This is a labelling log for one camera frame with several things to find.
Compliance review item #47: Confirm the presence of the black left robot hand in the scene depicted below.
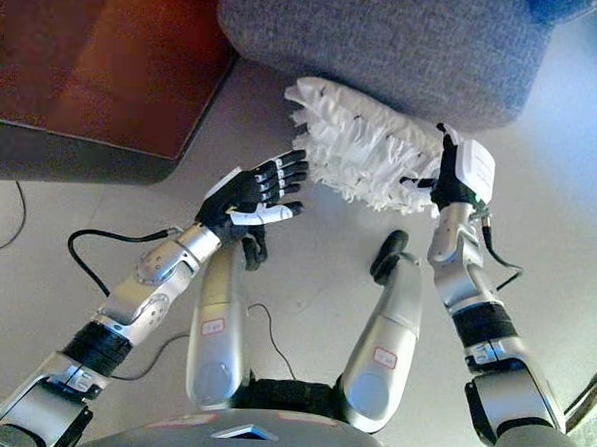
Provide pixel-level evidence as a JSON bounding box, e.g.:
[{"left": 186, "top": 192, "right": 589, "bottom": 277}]
[{"left": 194, "top": 144, "right": 311, "bottom": 246}]

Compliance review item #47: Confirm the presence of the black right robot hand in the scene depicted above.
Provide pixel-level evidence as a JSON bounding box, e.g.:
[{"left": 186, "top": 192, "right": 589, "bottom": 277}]
[{"left": 399, "top": 120, "right": 501, "bottom": 213}]

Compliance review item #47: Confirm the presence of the white fringed pillow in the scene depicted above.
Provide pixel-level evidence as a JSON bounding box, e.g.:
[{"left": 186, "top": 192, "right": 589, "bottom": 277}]
[{"left": 277, "top": 75, "right": 450, "bottom": 220}]

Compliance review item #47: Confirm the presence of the silver left robot leg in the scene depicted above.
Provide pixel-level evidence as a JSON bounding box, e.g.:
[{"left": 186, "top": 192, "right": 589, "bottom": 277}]
[{"left": 183, "top": 231, "right": 270, "bottom": 416}]

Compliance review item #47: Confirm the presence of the grey fabric armchair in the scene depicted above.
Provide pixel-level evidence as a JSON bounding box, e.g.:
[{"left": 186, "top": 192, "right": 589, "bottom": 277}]
[{"left": 212, "top": 0, "right": 555, "bottom": 138}]

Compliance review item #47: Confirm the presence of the grey cabinet base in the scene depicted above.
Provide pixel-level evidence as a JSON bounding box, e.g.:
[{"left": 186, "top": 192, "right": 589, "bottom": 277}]
[{"left": 0, "top": 119, "right": 180, "bottom": 191}]

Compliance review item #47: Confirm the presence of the brown wooden cabinet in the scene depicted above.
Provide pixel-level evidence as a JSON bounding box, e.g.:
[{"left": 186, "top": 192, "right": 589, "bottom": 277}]
[{"left": 0, "top": 0, "right": 242, "bottom": 164}]

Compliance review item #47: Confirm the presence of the grey robot torso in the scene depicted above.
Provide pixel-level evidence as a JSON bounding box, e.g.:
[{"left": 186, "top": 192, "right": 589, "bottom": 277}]
[{"left": 74, "top": 368, "right": 421, "bottom": 447}]

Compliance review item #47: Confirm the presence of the grey metal bar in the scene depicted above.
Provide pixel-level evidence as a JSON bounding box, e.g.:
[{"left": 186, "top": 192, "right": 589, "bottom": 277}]
[{"left": 561, "top": 351, "right": 597, "bottom": 436}]

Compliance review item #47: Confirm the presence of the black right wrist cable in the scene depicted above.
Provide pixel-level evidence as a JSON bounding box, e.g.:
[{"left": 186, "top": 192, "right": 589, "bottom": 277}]
[{"left": 473, "top": 212, "right": 528, "bottom": 294}]

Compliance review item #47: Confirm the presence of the thin black floor cable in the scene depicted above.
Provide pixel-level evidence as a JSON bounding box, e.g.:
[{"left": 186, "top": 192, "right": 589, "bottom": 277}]
[
  {"left": 108, "top": 295, "right": 301, "bottom": 391},
  {"left": 0, "top": 179, "right": 29, "bottom": 258}
]

